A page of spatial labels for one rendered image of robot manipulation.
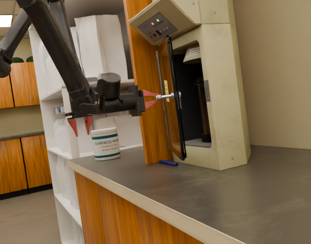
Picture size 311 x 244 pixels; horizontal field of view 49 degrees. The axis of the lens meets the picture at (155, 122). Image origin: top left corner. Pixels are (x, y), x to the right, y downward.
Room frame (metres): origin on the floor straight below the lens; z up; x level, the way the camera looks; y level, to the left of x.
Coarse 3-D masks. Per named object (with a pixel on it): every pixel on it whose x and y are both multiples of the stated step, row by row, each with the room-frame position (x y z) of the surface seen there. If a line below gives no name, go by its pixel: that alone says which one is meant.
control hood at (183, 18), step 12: (156, 0) 1.11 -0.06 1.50; (168, 0) 1.07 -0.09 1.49; (180, 0) 1.07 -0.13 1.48; (192, 0) 1.09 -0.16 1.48; (144, 12) 1.20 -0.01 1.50; (156, 12) 1.16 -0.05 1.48; (168, 12) 1.12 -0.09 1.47; (180, 12) 1.08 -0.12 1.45; (192, 12) 1.08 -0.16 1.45; (132, 24) 1.32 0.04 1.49; (180, 24) 1.13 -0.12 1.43; (192, 24) 1.10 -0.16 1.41; (144, 36) 1.35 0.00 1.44
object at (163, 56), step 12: (168, 36) 1.08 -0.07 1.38; (168, 48) 1.07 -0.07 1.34; (168, 60) 1.10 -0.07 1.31; (168, 72) 1.13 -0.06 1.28; (168, 84) 1.17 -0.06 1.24; (168, 108) 1.25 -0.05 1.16; (168, 120) 1.30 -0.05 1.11; (168, 132) 1.35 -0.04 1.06; (180, 132) 1.07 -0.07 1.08; (180, 144) 1.08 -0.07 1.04; (180, 156) 1.11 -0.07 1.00
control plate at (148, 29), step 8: (152, 16) 1.19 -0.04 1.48; (160, 16) 1.16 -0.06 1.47; (144, 24) 1.27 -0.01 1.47; (152, 24) 1.24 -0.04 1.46; (160, 24) 1.20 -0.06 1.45; (168, 24) 1.18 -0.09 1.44; (144, 32) 1.32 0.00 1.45; (152, 32) 1.29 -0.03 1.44; (160, 32) 1.25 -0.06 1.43; (168, 32) 1.22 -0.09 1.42; (152, 40) 1.34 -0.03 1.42
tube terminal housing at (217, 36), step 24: (216, 0) 1.13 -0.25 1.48; (216, 24) 1.12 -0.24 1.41; (216, 48) 1.12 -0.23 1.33; (216, 72) 1.11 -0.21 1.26; (240, 72) 1.29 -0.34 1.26; (216, 96) 1.11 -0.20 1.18; (240, 96) 1.19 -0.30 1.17; (216, 120) 1.10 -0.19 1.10; (240, 120) 1.14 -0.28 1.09; (216, 144) 1.10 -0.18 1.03; (240, 144) 1.14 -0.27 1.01; (216, 168) 1.12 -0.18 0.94
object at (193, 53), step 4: (196, 44) 1.21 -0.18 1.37; (188, 48) 1.24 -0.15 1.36; (192, 48) 1.22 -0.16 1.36; (196, 48) 1.21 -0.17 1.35; (188, 52) 1.23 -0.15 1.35; (192, 52) 1.21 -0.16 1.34; (196, 52) 1.20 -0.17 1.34; (188, 56) 1.22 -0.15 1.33; (192, 56) 1.21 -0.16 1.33; (196, 56) 1.20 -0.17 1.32; (200, 56) 1.19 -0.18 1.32; (184, 60) 1.25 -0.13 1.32; (188, 60) 1.22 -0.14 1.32; (192, 60) 1.33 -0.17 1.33; (196, 60) 1.34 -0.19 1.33; (200, 60) 1.34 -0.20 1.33
